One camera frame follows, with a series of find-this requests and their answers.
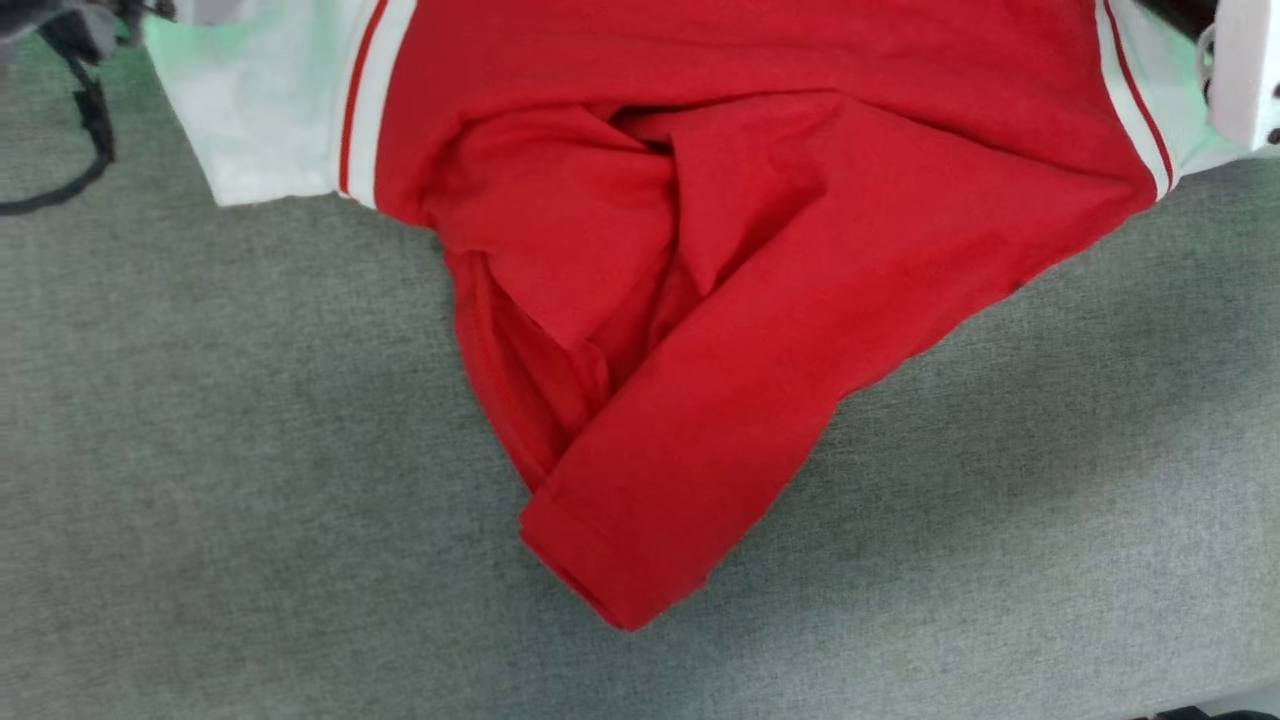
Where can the grey fabric sofa cushion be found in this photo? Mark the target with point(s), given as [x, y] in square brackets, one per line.
[250, 480]

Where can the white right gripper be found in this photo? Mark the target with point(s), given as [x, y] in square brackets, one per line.
[1248, 70]

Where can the red basketball jersey number 23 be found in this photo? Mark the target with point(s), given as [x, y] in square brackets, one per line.
[740, 270]

